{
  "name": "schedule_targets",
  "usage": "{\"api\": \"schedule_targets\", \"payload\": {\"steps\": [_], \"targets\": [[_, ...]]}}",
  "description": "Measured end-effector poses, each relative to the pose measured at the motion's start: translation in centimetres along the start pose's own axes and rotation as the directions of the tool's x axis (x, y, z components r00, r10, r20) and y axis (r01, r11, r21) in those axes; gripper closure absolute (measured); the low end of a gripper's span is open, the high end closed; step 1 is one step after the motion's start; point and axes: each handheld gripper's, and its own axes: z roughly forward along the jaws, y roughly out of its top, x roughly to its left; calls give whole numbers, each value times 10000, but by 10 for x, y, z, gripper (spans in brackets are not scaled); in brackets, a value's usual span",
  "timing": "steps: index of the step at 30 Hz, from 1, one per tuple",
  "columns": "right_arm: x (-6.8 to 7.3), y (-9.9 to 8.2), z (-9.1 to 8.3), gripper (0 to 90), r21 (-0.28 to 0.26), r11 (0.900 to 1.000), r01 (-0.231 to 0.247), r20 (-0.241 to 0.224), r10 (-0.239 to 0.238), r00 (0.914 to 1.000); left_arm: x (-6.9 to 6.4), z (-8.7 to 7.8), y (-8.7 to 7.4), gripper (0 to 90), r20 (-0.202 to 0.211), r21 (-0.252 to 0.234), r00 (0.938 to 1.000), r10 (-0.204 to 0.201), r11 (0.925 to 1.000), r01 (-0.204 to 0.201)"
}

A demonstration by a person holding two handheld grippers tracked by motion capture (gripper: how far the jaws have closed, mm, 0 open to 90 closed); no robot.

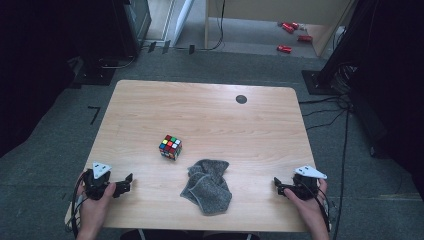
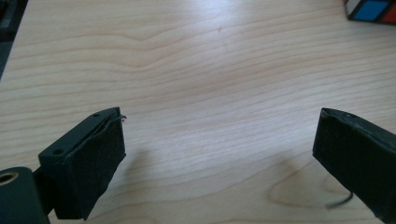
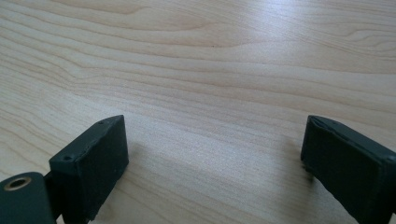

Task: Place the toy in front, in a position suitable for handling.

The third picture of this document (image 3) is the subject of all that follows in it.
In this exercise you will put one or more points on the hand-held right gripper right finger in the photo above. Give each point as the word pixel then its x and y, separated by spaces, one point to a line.
pixel 351 168

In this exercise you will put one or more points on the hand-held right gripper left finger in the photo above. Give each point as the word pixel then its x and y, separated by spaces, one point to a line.
pixel 90 168

